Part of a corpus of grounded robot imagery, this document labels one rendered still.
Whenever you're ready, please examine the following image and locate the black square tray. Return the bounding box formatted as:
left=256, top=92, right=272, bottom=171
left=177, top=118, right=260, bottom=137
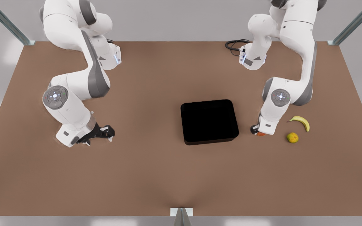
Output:
left=180, top=99, right=240, bottom=146

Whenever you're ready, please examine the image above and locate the yellow banana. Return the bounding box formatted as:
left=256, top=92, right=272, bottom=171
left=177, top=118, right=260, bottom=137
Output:
left=287, top=116, right=310, bottom=132

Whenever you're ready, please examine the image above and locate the black cable loop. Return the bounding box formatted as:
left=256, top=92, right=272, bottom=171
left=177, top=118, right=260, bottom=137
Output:
left=225, top=39, right=252, bottom=57

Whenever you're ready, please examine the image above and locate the silver frame post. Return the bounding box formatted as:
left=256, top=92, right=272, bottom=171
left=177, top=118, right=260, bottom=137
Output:
left=327, top=0, right=362, bottom=46
left=170, top=207, right=193, bottom=226
left=0, top=0, right=36, bottom=46

